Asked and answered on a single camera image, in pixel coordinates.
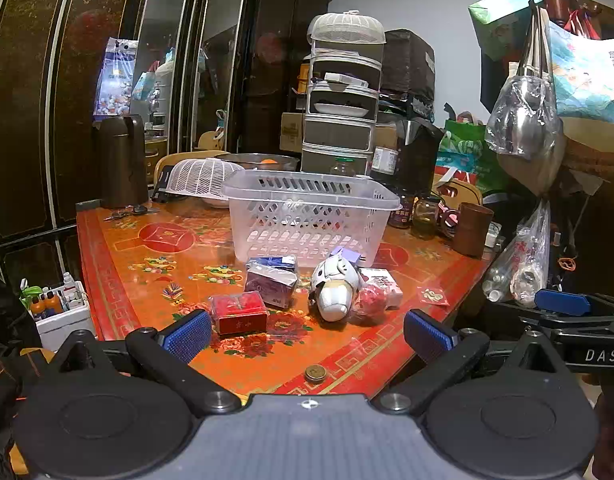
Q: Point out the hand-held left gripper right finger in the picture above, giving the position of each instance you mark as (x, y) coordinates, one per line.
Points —
(428, 334)

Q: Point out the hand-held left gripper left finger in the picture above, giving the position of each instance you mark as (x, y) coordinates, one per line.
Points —
(187, 336)

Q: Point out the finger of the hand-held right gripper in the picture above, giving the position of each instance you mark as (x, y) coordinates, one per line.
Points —
(562, 302)

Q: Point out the red box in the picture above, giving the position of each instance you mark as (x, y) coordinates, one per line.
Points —
(239, 315)

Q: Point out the pink candy bag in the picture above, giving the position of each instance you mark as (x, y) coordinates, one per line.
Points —
(369, 302)

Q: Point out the pink and white box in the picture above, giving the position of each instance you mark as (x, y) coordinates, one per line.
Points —
(387, 280)

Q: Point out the dark cigarette box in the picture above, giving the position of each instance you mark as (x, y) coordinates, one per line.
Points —
(269, 287)

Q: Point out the white toy figure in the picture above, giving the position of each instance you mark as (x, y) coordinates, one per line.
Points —
(334, 287)

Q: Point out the small purple pack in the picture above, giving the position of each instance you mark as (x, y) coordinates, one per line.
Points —
(348, 255)

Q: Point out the blue box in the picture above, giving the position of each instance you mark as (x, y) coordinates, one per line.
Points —
(272, 261)

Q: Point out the clear plastic basket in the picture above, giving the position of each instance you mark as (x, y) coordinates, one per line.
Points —
(307, 185)

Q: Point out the person's right forearm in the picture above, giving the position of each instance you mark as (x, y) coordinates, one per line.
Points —
(612, 435)

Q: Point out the red paper sticker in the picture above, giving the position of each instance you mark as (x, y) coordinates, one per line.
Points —
(433, 296)

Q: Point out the plastic bag with bottles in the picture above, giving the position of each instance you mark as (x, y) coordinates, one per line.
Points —
(522, 260)

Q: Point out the brown cup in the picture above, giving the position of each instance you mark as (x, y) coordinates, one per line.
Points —
(472, 230)

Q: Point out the glass pickle jar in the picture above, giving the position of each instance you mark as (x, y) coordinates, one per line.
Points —
(427, 217)

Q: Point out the brass coin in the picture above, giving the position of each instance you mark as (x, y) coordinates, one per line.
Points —
(315, 373)

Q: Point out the white foam box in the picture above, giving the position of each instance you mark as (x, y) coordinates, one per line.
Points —
(67, 322)

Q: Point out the jar with purple label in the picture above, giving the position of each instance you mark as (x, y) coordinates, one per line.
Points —
(401, 212)

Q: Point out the bunch of keys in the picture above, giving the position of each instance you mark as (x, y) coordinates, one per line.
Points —
(129, 212)

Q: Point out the brown bottle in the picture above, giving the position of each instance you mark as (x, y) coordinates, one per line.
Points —
(38, 306)
(53, 303)

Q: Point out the beige bag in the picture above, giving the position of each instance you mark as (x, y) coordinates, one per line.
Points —
(582, 160)

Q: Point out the white label jar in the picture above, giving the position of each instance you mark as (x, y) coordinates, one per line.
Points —
(385, 161)

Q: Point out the green shopping bag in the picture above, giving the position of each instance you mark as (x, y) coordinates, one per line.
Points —
(462, 152)

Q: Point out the black and orange bag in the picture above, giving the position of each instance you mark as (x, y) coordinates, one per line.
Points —
(7, 375)

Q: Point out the brown thermos jug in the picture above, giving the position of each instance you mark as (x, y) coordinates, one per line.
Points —
(122, 160)

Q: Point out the green lid glass jar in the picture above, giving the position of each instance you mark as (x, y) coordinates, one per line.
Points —
(343, 166)

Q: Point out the clear bag with ladles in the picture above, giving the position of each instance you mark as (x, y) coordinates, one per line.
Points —
(522, 115)

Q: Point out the orange fruit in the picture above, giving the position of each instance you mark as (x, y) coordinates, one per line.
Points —
(268, 162)

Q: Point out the metal bowl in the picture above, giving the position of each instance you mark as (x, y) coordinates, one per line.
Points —
(284, 161)

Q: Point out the white tiered mesh food rack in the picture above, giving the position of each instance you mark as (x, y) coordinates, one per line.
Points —
(337, 132)

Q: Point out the cardboard box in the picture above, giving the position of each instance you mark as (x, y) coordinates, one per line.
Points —
(291, 132)

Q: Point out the printed tote bag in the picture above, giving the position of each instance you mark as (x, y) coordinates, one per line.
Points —
(587, 75)

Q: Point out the white plate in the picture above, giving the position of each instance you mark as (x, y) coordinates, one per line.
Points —
(339, 108)

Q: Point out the flat white box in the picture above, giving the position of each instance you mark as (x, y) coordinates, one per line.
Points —
(344, 79)

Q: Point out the hanging printed plastic packet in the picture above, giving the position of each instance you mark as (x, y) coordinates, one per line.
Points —
(114, 77)

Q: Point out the dark wrapped box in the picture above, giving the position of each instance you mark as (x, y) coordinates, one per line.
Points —
(409, 65)

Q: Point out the dark wooden wardrobe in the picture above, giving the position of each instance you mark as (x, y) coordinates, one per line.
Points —
(37, 110)

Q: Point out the green gift bag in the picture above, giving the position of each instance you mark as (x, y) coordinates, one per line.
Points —
(502, 15)

